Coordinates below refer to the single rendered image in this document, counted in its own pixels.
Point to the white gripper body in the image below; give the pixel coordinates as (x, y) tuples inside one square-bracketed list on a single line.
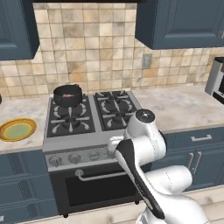
[(114, 143)]

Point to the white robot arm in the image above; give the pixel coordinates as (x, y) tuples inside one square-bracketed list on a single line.
[(151, 140)]

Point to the black cooking pot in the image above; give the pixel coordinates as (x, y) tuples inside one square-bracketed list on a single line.
[(67, 97)]

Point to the grey stove knob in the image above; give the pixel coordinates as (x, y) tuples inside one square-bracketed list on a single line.
[(54, 160), (74, 158), (94, 155)]

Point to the grey stove with black hob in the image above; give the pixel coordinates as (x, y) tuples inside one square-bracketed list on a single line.
[(73, 140)]

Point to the black oven door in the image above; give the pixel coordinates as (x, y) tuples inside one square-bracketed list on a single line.
[(96, 189)]

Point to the blue cupboard door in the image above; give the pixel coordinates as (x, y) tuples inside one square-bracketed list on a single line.
[(211, 166), (178, 159)]

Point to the blue drawer front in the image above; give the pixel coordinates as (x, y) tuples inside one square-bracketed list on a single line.
[(180, 137)]

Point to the yellow and green plate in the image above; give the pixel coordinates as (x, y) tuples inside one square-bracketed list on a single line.
[(17, 129)]

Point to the blue base cupboard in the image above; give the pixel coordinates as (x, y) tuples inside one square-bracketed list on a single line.
[(24, 186)]

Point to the grey and black microwave oven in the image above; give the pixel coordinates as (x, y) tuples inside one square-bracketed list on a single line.
[(214, 78)]

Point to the dark range hood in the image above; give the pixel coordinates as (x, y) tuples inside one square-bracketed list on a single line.
[(87, 1)]

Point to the grey wall socket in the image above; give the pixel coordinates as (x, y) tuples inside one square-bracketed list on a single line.
[(147, 61)]

